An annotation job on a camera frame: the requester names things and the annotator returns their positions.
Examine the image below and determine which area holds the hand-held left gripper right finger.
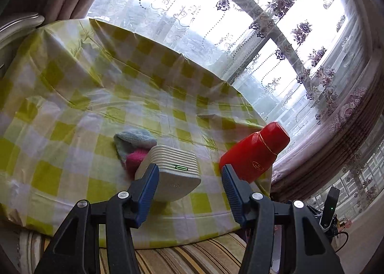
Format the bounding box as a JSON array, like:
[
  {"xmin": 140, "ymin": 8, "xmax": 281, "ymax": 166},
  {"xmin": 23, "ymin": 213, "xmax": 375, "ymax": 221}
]
[{"xmin": 221, "ymin": 164, "xmax": 344, "ymax": 274}]

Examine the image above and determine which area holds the cream white cabinet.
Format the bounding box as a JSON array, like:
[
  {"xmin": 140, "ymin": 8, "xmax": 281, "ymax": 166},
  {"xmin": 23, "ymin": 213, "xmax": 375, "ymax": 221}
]
[{"xmin": 0, "ymin": 12, "xmax": 45, "ymax": 70}]

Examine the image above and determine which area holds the striped plush cushion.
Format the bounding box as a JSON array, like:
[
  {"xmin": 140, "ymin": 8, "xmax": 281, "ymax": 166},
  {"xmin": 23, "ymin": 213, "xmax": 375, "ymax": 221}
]
[{"xmin": 16, "ymin": 227, "xmax": 249, "ymax": 274}]

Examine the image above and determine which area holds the white ribbed plastic device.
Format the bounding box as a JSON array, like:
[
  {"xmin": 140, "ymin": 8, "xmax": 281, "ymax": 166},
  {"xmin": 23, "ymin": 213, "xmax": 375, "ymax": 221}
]
[{"xmin": 134, "ymin": 144, "xmax": 199, "ymax": 202}]

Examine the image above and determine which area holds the blue grey towel cloth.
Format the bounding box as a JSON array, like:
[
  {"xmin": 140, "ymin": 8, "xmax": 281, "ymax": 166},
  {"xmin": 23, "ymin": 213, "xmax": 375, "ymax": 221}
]
[{"xmin": 113, "ymin": 129, "xmax": 157, "ymax": 169}]

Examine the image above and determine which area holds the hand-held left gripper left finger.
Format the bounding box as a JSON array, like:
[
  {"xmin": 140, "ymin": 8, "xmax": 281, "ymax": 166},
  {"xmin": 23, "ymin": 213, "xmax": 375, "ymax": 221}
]
[{"xmin": 34, "ymin": 163, "xmax": 160, "ymax": 274}]

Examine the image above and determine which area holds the white lace curtain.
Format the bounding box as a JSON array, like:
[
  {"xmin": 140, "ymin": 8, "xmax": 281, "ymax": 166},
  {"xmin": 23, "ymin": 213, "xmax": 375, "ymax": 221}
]
[{"xmin": 87, "ymin": 0, "xmax": 372, "ymax": 148}]

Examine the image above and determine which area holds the yellow white check tablecloth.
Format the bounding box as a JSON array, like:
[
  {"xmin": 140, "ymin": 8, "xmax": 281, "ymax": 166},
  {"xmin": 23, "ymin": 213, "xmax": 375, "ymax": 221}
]
[{"xmin": 0, "ymin": 17, "xmax": 272, "ymax": 247}]

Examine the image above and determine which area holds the magenta knit glove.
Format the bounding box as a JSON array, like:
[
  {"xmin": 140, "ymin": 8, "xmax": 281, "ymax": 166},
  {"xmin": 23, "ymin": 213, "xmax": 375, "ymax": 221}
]
[{"xmin": 125, "ymin": 148, "xmax": 150, "ymax": 179}]

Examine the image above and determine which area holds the red thermos bottle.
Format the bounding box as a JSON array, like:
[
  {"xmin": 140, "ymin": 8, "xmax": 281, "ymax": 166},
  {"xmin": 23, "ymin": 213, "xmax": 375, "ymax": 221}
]
[{"xmin": 218, "ymin": 122, "xmax": 290, "ymax": 185}]

